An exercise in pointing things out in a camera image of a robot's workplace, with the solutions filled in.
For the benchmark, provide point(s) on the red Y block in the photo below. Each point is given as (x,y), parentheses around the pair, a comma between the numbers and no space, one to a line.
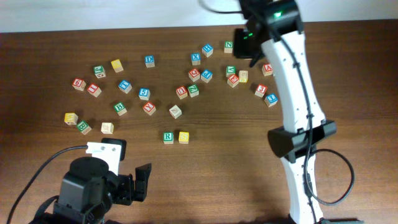
(149,108)

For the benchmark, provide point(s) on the red E block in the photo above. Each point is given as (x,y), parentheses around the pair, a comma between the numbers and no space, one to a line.
(233,80)

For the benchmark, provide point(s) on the blue T block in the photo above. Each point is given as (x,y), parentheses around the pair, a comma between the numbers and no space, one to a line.
(125,86)

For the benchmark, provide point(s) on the red I block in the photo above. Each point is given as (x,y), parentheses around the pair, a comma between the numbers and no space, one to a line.
(94,90)

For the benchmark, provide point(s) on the yellow top block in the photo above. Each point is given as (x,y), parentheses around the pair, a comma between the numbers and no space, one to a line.
(117,65)

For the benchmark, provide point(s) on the green block with picture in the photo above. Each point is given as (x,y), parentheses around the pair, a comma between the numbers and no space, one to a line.
(99,71)

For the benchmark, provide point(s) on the blue 5 block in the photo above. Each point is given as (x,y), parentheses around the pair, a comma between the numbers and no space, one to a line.
(144,94)

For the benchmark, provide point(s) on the yellow S block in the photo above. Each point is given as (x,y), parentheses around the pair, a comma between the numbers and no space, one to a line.
(183,137)

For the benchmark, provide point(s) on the red 6 block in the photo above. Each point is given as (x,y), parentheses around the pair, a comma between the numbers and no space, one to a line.
(79,84)

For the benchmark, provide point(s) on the yellow W block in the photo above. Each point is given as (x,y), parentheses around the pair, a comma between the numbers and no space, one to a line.
(71,118)

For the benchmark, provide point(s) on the blue D block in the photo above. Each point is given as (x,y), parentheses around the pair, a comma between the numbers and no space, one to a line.
(149,61)

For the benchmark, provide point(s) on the blue X block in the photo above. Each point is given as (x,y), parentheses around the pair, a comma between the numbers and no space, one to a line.
(195,58)

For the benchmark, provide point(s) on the blue P block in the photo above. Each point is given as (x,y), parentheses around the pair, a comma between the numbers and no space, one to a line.
(206,76)

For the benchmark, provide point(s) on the red Q block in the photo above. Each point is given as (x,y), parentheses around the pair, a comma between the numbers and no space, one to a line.
(194,75)

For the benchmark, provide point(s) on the green N block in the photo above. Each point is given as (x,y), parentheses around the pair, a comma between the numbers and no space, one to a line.
(228,47)

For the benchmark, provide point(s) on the red A block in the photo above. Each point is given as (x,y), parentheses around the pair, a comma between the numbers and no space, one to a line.
(267,69)

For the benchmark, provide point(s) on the green V block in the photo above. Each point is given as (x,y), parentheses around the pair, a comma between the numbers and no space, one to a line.
(230,70)

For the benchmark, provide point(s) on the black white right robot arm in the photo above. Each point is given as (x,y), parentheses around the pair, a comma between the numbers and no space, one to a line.
(275,30)

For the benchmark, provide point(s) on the plain block yellow side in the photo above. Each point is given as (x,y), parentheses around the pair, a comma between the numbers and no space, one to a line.
(243,76)

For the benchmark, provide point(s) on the red 3 block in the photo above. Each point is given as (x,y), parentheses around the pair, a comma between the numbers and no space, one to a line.
(260,90)

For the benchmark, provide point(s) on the blue J block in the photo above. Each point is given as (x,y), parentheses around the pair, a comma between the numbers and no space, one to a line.
(270,100)

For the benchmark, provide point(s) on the green Z block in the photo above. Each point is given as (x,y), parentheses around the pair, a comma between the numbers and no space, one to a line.
(193,90)

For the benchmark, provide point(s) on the green R block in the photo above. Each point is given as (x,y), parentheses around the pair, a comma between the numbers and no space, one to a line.
(168,137)

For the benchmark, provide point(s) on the green E block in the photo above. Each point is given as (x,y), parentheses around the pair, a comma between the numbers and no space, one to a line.
(83,127)

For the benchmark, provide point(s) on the blue H block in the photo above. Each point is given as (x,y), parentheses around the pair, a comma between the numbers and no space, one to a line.
(207,50)

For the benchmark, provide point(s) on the plain leaf block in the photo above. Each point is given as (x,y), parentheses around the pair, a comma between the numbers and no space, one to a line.
(175,111)

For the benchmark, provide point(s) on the red U block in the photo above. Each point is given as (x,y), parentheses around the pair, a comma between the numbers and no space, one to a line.
(181,92)

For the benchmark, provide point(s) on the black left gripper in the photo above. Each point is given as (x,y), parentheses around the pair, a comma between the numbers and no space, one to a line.
(128,189)

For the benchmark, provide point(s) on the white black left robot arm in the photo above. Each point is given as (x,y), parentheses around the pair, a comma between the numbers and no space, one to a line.
(88,191)

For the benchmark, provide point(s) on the green B block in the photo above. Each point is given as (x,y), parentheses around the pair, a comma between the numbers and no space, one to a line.
(120,108)

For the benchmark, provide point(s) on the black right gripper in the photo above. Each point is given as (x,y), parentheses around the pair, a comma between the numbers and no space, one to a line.
(239,48)

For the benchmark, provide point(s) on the plain picture block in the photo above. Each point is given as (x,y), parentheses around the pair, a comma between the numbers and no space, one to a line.
(107,128)

